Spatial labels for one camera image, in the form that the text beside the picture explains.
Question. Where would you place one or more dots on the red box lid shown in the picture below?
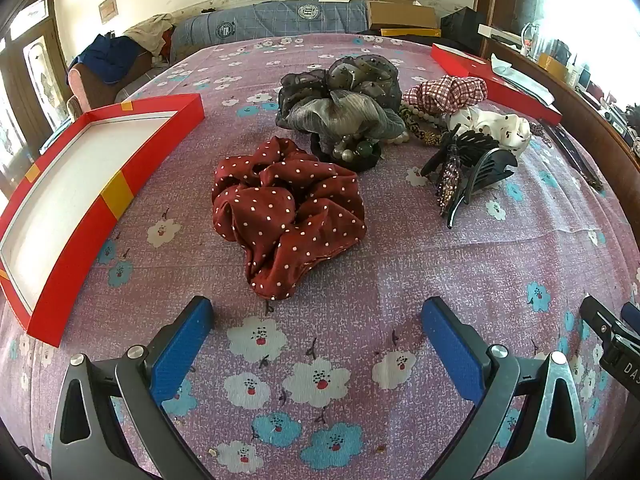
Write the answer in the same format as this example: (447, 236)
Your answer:
(465, 67)

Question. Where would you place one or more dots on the beige cloth pile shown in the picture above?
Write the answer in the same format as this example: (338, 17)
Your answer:
(150, 32)

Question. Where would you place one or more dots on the wooden glass door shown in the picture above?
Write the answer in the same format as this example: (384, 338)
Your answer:
(25, 85)

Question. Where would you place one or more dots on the pink floral bedsheet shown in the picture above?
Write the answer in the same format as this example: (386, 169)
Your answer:
(425, 260)

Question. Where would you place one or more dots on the red cardboard tray box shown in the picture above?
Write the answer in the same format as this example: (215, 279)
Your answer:
(75, 170)

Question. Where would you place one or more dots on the wooden headboard shelf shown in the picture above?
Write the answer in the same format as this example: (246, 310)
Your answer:
(580, 102)

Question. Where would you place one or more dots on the black box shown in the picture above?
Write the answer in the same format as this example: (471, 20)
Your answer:
(460, 22)

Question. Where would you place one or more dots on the grey organza scrunchie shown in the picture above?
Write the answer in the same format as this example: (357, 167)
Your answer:
(340, 100)

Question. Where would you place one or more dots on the white envelope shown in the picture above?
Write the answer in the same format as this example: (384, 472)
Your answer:
(335, 0)

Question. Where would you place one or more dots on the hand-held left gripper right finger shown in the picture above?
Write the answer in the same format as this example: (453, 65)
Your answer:
(450, 345)

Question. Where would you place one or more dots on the white dotted scrunchie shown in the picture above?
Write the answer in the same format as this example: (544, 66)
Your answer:
(500, 127)

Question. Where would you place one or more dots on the black claw hair clip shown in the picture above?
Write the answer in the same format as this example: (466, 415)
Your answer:
(492, 167)

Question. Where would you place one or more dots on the pink brown armchair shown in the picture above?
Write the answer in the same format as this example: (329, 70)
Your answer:
(95, 92)

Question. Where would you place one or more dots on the dark blue garment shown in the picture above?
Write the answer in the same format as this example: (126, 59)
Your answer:
(110, 57)

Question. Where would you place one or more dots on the white paper sheet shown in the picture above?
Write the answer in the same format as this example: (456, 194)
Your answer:
(500, 65)

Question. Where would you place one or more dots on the dark red polka dot scrunchie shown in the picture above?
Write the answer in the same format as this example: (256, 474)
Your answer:
(280, 210)

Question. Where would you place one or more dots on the brown cardboard box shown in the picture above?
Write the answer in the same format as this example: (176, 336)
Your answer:
(400, 12)

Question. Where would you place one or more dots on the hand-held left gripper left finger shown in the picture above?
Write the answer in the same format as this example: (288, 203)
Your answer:
(180, 345)

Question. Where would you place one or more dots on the small wall frame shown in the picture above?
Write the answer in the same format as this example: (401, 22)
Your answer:
(107, 9)

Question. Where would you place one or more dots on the rhinestone hair clip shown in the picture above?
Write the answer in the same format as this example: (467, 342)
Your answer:
(447, 180)

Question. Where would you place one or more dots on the flat yellow box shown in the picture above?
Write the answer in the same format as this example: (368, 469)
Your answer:
(410, 32)

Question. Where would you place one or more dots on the red plaid scrunchie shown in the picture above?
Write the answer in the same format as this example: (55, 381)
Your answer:
(445, 92)

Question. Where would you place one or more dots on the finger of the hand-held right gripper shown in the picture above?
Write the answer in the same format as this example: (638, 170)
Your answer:
(602, 320)

